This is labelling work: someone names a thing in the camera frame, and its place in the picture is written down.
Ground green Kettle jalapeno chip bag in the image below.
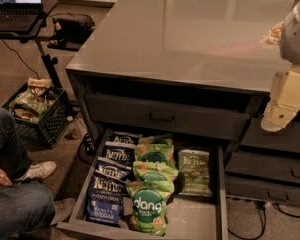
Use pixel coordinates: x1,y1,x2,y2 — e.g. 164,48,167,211
178,149,212,197

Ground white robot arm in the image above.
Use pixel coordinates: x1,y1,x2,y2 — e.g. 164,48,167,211
261,0,300,132

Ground grey right upper drawer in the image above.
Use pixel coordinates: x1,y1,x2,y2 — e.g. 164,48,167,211
241,118,300,153

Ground grey right middle drawer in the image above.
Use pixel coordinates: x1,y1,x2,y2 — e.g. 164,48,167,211
226,152,300,184

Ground grey right bottom drawer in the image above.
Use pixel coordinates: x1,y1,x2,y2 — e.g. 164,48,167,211
225,176,300,207

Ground grey cabinet with counter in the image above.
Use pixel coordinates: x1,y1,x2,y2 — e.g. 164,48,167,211
65,0,300,209

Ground grey top drawer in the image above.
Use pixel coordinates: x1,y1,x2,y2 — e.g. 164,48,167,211
85,93,249,140

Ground rear green Dang chip bag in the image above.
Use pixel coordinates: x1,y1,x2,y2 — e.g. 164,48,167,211
138,134,173,145

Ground green dang chip bag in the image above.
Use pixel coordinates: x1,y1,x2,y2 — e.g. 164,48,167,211
133,161,178,182
126,181,174,236
138,134,173,145
134,144,175,167

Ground open grey middle drawer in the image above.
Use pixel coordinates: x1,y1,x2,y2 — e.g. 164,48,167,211
57,134,228,240

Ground rear blue Kettle chip bag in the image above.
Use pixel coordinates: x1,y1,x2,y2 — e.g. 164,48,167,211
111,131,142,144

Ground blue kettle chip bag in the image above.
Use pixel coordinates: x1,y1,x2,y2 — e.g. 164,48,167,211
111,131,142,144
86,176,122,226
103,141,135,166
96,157,132,181

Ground front green Dang chip bag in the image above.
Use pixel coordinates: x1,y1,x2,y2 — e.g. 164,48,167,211
126,181,174,236

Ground front blue Kettle chip bag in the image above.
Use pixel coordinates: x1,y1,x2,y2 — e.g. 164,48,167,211
86,176,122,226

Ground dark bag on floor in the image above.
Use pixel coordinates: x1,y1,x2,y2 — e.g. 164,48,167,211
48,12,95,51

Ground black power plug left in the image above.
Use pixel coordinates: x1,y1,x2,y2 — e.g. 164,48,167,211
77,133,96,164

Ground black plastic crate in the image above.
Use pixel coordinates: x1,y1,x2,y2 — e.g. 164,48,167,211
3,84,69,148

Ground white sneaker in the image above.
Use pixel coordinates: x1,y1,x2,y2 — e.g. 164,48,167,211
51,198,76,225
16,161,57,182

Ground black laptop stand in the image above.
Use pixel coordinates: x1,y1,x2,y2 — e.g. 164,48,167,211
0,0,62,88

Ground snack bags in crate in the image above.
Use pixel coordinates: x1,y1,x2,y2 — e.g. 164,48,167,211
9,77,55,122

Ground black laptop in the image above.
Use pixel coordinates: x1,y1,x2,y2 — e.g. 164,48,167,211
0,0,43,32

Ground person's leg in jeans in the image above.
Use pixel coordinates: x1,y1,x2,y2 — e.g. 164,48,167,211
0,108,55,240

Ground black floor cable right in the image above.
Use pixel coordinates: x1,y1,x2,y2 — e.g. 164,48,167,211
227,201,300,240

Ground black cable under laptop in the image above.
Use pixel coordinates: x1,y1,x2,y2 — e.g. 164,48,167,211
0,38,41,80

